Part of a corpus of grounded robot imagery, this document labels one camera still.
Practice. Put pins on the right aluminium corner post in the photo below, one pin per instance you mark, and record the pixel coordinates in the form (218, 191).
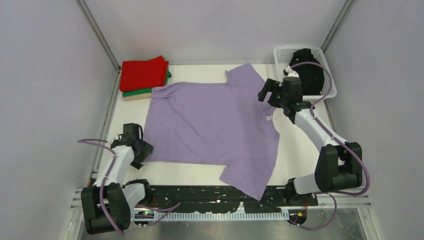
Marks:
(337, 24)

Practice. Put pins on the lavender t-shirt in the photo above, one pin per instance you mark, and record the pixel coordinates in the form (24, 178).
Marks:
(216, 124)

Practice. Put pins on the black t-shirt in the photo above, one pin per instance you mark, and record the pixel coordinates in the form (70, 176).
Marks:
(311, 76)

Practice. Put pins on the aluminium corner post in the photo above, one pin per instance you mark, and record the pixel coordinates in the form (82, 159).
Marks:
(92, 22)
(337, 24)

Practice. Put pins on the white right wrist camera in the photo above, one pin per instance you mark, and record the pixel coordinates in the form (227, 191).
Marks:
(288, 72)

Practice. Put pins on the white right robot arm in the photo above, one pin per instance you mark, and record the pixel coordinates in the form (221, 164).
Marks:
(339, 168)

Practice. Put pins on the aluminium front rail frame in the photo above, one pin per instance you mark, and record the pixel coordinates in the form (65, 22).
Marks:
(324, 201)

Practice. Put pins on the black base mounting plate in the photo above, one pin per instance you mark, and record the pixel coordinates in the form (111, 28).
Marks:
(223, 199)

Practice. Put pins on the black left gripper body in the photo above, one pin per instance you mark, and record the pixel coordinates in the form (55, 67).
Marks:
(140, 156)

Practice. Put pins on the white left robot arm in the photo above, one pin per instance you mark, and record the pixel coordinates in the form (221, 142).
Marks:
(108, 203)

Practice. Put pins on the white slotted cable duct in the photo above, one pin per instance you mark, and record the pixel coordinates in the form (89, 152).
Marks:
(240, 215)

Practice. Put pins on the white plastic basket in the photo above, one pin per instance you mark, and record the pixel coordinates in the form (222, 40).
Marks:
(283, 56)

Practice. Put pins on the green folded t-shirt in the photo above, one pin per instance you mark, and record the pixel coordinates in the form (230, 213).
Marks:
(145, 90)

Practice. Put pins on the beige folded t-shirt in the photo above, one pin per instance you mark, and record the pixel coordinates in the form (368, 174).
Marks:
(143, 96)

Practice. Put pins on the red folded t-shirt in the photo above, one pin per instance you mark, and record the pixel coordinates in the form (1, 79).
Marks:
(144, 74)

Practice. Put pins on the left aluminium corner post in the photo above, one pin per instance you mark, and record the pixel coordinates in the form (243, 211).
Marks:
(92, 22)

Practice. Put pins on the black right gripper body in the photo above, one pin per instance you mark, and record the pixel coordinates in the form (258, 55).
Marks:
(278, 98)

